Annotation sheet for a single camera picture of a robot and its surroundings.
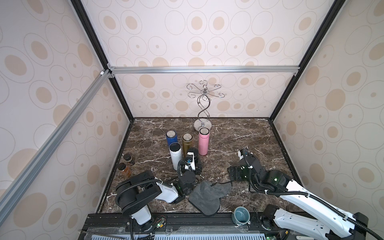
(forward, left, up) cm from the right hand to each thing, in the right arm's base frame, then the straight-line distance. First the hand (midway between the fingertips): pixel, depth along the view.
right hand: (238, 168), depth 77 cm
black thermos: (+4, +22, +8) cm, 23 cm away
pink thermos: (+17, +18, 0) cm, 25 cm away
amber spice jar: (0, +62, -7) cm, 62 cm away
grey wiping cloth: (-11, +16, -12) cm, 23 cm away
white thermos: (+4, +32, +5) cm, 33 cm away
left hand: (+7, +21, 0) cm, 22 cm away
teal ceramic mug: (-19, -2, -15) cm, 24 cm away
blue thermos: (+14, +36, +7) cm, 39 cm away
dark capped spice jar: (+6, +62, -3) cm, 63 cm away
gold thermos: (+13, +27, +7) cm, 31 cm away
